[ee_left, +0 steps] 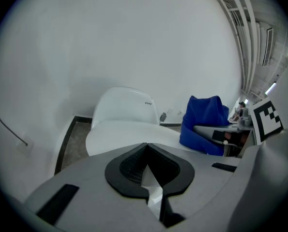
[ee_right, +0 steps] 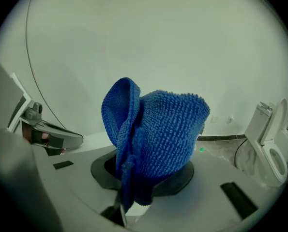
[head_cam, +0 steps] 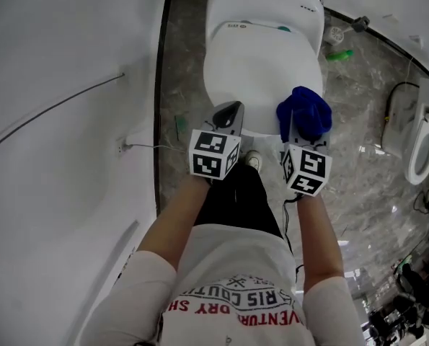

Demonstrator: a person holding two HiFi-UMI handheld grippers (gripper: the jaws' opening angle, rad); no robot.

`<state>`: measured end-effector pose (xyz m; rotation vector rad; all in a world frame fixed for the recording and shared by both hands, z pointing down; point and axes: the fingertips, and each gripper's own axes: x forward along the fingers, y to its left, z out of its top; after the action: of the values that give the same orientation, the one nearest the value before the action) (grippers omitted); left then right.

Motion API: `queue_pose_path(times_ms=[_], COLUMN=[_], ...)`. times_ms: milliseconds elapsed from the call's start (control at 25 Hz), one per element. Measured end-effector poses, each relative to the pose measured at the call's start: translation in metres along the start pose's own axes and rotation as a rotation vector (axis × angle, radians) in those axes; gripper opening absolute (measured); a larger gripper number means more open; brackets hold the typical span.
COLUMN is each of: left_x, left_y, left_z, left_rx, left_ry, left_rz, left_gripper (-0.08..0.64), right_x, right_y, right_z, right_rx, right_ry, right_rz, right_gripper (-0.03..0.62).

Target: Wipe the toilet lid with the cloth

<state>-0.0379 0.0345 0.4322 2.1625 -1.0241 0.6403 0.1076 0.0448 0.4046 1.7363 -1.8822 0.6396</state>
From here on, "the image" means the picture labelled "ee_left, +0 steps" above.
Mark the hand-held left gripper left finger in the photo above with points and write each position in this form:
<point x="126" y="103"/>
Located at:
<point x="85" y="178"/>

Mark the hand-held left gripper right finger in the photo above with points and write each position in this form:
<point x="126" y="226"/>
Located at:
<point x="206" y="182"/>

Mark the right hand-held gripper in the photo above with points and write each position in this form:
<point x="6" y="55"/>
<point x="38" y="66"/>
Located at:
<point x="267" y="120"/>

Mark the blue microfibre cloth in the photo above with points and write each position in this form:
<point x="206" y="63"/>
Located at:
<point x="199" y="115"/>

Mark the person's right hand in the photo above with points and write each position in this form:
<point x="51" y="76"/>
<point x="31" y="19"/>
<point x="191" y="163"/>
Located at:
<point x="228" y="136"/>

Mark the dark skirting strip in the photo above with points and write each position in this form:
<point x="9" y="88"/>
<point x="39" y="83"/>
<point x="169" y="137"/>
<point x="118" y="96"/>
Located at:
<point x="64" y="149"/>

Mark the ceiling light bar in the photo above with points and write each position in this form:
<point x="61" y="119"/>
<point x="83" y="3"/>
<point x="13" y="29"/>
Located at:
<point x="270" y="88"/>

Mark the bundle of white ceiling pipes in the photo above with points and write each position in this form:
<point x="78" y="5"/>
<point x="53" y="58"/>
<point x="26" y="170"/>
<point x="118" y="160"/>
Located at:
<point x="251" y="45"/>

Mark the slotted ceiling vent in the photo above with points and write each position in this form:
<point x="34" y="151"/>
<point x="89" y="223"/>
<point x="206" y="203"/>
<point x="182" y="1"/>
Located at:
<point x="267" y="47"/>

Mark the white wall socket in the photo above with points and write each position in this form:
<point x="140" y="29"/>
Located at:
<point x="25" y="151"/>

